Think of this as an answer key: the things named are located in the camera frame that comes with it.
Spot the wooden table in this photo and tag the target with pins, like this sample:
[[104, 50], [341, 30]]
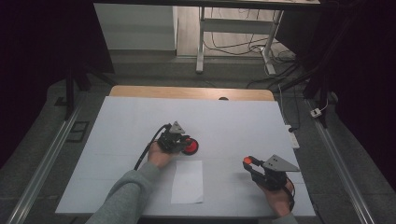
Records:
[[186, 92]]

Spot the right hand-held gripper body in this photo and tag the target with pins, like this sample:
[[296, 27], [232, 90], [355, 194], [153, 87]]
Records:
[[275, 174]]

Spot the aluminium floor rail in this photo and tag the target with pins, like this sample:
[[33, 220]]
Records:
[[40, 169], [339, 174]]

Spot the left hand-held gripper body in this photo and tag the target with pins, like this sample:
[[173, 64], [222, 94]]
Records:
[[171, 141]]

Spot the white paper sheet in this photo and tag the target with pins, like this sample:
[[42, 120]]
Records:
[[186, 183]]

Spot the person's right hand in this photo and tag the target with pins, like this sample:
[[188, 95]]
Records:
[[278, 200]]

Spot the dark table grommet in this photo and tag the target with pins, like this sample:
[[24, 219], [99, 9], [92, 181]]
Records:
[[223, 98]]

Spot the dark curtain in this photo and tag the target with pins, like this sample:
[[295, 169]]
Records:
[[31, 62], [367, 77]]

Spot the person's left hand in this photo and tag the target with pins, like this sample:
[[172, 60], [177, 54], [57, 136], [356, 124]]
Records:
[[158, 157]]

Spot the black stand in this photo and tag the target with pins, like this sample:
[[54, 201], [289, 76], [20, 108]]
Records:
[[323, 93], [70, 99]]

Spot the small white adapter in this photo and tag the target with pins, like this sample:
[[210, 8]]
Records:
[[315, 113]]

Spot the small red stamp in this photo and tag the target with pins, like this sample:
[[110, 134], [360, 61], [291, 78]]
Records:
[[247, 160]]

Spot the round red ink pad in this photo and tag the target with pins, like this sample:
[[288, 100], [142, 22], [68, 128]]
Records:
[[193, 146]]

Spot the white power strip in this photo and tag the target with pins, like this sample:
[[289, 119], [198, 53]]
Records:
[[293, 140]]

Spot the white desk frame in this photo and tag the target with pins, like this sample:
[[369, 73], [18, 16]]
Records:
[[236, 25]]

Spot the black floor hatch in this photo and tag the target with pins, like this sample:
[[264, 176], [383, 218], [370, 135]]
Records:
[[77, 131]]

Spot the white panel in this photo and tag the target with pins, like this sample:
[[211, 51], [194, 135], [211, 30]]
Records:
[[134, 28]]

